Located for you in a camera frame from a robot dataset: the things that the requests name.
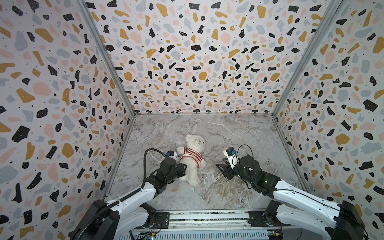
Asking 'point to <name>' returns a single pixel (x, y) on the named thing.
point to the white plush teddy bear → (198, 144)
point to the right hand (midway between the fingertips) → (220, 160)
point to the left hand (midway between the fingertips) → (189, 164)
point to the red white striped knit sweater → (189, 152)
